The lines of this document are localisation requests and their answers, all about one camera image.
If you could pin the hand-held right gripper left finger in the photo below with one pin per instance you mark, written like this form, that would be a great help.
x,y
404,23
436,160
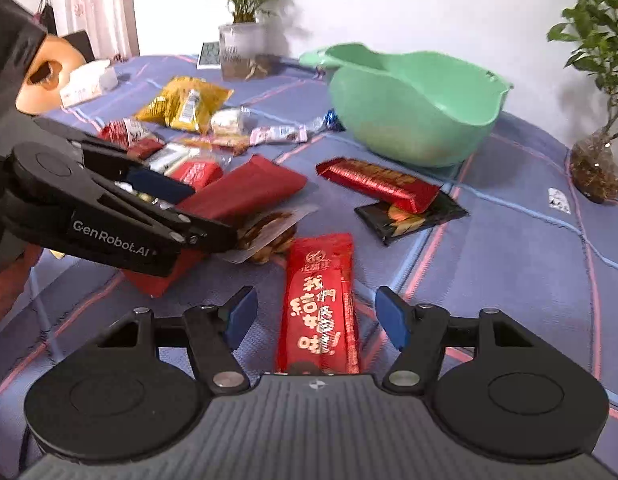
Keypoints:
x,y
243,312

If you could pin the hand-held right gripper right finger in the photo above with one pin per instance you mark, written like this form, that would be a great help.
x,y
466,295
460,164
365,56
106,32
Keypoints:
x,y
391,317

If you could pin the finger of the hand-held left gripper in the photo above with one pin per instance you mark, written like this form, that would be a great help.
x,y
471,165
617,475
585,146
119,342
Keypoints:
x,y
209,235
159,184

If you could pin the clear packet of brown snacks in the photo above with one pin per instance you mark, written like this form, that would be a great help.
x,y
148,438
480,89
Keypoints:
x,y
269,235

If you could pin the large red packet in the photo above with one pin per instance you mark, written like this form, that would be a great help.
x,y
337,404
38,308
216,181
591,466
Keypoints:
x,y
249,185

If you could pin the long red white-print snack packet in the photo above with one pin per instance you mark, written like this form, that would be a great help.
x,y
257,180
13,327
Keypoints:
x,y
316,300

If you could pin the yellow snack packet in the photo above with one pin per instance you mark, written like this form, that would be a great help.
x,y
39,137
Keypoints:
x,y
184,102

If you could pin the pink white candy packet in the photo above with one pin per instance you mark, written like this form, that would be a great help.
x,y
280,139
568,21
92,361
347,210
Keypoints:
x,y
279,134

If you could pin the shiny red snack bar packet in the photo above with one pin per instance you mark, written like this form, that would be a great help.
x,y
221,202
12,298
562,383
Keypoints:
x,y
379,180

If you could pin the green plastic basin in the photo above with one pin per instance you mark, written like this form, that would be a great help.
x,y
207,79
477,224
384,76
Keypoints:
x,y
414,110

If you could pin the person's left forearm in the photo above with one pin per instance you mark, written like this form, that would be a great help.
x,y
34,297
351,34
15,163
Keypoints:
x,y
6,285

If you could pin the silver white snack packet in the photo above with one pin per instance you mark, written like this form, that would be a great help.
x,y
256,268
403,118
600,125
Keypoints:
x,y
166,156

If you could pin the small red white snack packet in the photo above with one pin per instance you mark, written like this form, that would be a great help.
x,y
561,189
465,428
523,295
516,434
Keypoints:
x,y
129,132

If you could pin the orange clear snack packet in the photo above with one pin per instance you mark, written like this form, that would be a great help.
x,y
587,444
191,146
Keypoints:
x,y
219,144

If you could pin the white round snack packet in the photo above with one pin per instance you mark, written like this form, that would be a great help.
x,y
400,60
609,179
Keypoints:
x,y
229,121

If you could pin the black snack packet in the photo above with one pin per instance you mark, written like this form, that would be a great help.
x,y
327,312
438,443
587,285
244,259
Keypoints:
x,y
419,222

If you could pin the peach round object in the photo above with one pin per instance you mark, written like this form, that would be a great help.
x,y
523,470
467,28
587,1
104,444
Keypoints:
x,y
51,92

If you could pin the white tissue box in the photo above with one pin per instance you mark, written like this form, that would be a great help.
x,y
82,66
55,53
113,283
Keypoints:
x,y
86,82

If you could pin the blue plaid blanket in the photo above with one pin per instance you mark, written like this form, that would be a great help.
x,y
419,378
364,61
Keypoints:
x,y
514,270

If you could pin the green patterned card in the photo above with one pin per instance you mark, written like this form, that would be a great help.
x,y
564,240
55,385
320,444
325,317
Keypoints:
x,y
208,55

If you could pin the blue candy wrapper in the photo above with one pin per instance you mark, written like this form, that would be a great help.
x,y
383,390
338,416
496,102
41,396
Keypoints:
x,y
333,120

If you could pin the potted plant in white pot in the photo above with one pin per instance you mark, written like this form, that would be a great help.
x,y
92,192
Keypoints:
x,y
244,35

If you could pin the pink floral curtain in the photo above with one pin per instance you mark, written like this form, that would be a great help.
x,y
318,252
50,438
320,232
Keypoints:
x,y
96,5

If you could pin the small white cloth tag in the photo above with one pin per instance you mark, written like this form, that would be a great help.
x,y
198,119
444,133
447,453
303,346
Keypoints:
x,y
559,201

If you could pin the broad-leaf plant in glass vase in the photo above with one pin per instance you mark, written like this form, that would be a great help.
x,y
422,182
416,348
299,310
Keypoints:
x,y
601,110

